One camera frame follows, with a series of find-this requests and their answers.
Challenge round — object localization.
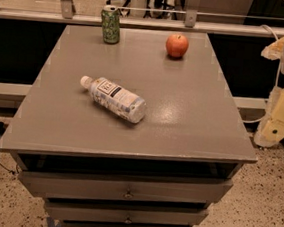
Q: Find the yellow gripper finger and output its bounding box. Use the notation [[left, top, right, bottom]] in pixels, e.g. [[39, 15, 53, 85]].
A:
[[261, 37, 284, 61]]

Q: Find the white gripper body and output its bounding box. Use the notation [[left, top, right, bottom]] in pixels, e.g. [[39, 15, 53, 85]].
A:
[[254, 86, 284, 148]]

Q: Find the clear plastic water bottle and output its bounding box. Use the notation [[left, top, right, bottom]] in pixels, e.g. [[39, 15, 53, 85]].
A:
[[80, 76, 147, 124]]

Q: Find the red apple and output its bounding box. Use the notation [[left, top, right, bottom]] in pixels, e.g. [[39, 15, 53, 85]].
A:
[[166, 34, 189, 59]]

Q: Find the green soda can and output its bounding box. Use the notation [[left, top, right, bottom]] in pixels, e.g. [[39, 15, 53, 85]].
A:
[[101, 5, 120, 44]]

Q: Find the grey drawer cabinet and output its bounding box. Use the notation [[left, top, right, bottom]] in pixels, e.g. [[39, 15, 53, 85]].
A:
[[0, 26, 256, 227]]

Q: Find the middle grey drawer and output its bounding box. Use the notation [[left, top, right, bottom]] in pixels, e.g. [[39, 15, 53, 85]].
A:
[[45, 203, 208, 225]]

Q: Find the top grey drawer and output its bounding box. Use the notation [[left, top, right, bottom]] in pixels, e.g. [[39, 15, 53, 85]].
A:
[[19, 171, 233, 203]]

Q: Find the white cable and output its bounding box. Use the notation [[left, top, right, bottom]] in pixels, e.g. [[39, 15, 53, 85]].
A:
[[241, 23, 284, 126]]

